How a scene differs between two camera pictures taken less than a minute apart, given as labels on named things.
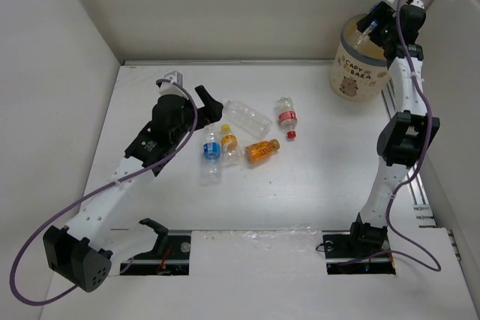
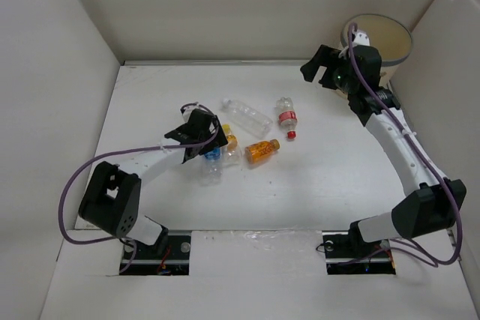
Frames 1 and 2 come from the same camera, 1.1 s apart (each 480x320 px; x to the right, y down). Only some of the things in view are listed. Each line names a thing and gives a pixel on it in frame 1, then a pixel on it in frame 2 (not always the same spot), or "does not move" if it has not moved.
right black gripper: x=378 y=13 to x=325 y=56
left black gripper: x=211 y=112 to x=217 y=142
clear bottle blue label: x=211 y=174 does not move
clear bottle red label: x=287 y=116 does not move
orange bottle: x=261 y=151 does not move
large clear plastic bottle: x=247 y=118 does not move
